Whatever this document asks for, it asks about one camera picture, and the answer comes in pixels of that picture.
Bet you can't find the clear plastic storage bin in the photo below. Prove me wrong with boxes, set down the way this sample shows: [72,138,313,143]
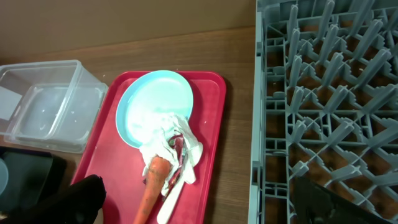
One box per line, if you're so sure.
[1,60,108,154]

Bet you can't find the red serving tray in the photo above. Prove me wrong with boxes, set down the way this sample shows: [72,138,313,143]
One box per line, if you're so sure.
[72,71,226,224]

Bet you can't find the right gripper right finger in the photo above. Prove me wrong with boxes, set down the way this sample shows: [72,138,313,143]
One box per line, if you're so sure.
[293,177,390,224]

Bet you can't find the grey dishwasher rack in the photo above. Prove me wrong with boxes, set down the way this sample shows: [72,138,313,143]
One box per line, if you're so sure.
[248,0,397,223]

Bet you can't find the white napkin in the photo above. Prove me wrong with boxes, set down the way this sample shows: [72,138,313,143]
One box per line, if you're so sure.
[139,113,203,198]

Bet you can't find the orange carrot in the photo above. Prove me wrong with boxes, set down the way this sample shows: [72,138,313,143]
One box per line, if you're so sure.
[133,156,171,224]

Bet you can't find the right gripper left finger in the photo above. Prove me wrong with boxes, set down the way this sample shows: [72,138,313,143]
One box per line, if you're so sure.
[1,175,106,224]

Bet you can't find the mint green bowl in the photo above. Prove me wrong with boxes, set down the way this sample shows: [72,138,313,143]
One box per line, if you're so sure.
[0,159,9,194]

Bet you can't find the red snack wrapper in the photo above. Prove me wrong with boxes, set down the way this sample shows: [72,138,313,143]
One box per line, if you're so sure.
[139,133,187,198]

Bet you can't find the black plastic tray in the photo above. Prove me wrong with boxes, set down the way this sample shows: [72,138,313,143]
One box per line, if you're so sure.
[1,146,67,214]

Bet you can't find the white plastic spoon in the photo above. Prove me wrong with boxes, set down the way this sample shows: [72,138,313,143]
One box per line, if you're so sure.
[157,167,196,224]

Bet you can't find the large light blue plate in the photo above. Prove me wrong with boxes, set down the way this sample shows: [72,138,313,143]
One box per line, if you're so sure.
[116,70,193,148]

